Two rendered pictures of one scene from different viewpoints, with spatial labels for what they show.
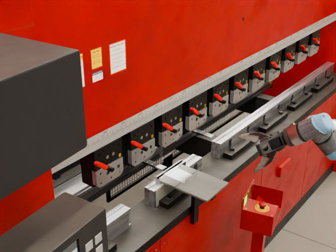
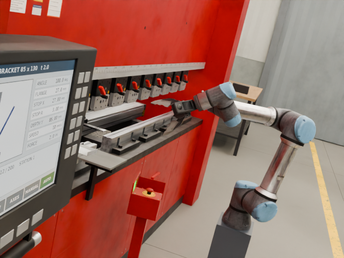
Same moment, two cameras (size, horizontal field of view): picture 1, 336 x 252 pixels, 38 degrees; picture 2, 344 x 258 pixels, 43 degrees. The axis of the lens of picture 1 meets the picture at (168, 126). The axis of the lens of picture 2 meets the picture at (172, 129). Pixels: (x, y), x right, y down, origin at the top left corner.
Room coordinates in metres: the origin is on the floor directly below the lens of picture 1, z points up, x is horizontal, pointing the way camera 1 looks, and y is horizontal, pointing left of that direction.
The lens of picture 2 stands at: (-0.07, 0.28, 1.69)
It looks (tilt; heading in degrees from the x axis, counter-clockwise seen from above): 14 degrees down; 339
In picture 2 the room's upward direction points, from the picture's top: 13 degrees clockwise
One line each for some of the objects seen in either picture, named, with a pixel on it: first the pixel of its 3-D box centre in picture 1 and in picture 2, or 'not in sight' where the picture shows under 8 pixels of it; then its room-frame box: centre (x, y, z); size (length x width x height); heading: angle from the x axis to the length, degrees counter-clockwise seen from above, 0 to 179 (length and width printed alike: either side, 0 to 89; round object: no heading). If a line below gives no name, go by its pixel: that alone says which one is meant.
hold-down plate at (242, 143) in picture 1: (241, 146); (126, 146); (2.41, -0.41, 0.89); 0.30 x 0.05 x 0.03; 143
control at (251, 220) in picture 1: (262, 207); (147, 195); (2.02, -0.48, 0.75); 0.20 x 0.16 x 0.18; 156
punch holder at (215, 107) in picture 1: (213, 96); (113, 89); (2.26, -0.23, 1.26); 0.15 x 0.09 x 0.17; 143
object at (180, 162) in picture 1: (171, 171); not in sight; (1.98, -0.02, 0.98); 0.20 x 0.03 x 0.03; 143
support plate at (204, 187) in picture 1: (193, 182); (94, 156); (1.87, -0.12, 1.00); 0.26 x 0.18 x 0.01; 53
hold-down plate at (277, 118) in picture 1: (273, 121); (150, 135); (2.72, -0.66, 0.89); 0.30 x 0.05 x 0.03; 143
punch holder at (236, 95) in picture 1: (234, 84); (128, 87); (2.42, -0.35, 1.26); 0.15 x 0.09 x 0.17; 143
